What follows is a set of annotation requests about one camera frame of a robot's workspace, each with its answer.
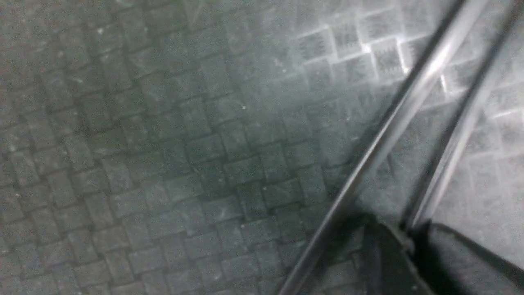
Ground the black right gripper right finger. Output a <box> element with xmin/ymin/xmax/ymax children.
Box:
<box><xmin>414</xmin><ymin>223</ymin><xmax>524</xmax><ymax>295</ymax></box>

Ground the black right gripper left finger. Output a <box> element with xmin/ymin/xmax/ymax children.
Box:
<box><xmin>361</xmin><ymin>220</ymin><xmax>434</xmax><ymax>295</ymax></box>

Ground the black chopstick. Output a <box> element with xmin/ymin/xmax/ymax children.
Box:
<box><xmin>278</xmin><ymin>0</ymin><xmax>488</xmax><ymax>295</ymax></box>
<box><xmin>404</xmin><ymin>0</ymin><xmax>523</xmax><ymax>236</ymax></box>

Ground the black plastic serving tray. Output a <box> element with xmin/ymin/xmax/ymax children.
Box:
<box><xmin>0</xmin><ymin>0</ymin><xmax>524</xmax><ymax>295</ymax></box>

